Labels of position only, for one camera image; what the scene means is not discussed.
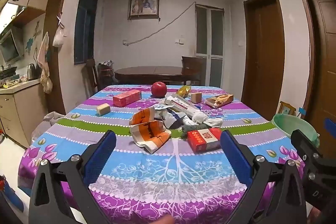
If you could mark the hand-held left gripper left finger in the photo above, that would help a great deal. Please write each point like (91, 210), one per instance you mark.
(101, 155)

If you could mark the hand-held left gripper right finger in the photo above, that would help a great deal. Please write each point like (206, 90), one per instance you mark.
(235, 155)

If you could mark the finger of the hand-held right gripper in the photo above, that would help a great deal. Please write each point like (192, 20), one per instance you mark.
(331, 126)
(305, 144)

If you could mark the green plastic trash bin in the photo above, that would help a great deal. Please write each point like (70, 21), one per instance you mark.
(288, 124)

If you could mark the red box with white label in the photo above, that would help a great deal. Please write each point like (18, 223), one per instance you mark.
(204, 138)

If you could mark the cream soap block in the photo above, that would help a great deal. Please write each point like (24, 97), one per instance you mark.
(103, 109)

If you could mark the white sock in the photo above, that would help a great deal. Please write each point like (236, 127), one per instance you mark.
(206, 117)

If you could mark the orange white wrapper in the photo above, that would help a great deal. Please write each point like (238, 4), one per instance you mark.
(149, 134)

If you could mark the green scouring pad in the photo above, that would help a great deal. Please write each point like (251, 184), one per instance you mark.
(185, 132)

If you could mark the brown printed carton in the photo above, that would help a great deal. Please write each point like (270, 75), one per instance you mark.
(219, 100)

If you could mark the tan soap block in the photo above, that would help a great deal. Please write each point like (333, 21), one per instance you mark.
(196, 97)

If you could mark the white wipes packet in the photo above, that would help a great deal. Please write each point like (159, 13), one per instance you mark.
(182, 106)

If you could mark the blue white tissue packet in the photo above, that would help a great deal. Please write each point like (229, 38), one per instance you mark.
(168, 117)

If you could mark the blue tape strip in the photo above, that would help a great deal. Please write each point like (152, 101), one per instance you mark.
(302, 112)

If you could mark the small yellow wooden chair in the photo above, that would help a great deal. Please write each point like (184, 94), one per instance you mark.
(286, 108)

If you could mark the pink red carton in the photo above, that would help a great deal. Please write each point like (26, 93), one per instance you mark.
(127, 98)

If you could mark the brown panelled wooden door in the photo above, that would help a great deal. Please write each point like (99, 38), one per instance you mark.
(323, 61)

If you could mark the dark wooden chair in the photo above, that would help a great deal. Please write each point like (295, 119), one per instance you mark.
(92, 74)
(192, 64)

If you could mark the yellow snack wrapper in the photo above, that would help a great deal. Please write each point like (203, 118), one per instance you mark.
(183, 91)

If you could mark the red apple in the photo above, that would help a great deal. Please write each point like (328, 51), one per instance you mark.
(158, 89)

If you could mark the hanging beige mesh bag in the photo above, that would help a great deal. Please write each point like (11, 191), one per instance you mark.
(47, 82)

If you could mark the beige counter cabinet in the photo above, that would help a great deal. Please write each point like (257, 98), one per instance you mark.
(18, 111)

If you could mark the dark wooden table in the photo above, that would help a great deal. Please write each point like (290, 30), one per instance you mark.
(152, 73)

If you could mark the steel kettle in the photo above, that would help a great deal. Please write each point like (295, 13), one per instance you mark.
(31, 72)

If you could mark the frosted glass door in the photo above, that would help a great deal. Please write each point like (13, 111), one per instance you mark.
(210, 48)

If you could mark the hanging pink cloth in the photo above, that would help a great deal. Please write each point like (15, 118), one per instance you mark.
(43, 53)

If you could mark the black cooking pot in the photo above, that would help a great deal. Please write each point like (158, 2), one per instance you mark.
(8, 71)

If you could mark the hanging white plastic bag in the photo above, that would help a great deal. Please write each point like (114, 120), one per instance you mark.
(58, 36)

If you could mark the dark window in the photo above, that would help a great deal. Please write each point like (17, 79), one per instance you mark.
(85, 29)

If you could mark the range hood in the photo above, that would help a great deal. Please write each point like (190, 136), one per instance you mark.
(9, 48)

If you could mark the blue flower wall sticker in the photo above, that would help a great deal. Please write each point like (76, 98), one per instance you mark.
(34, 35)

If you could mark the framed wall picture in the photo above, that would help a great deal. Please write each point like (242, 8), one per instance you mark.
(143, 7)

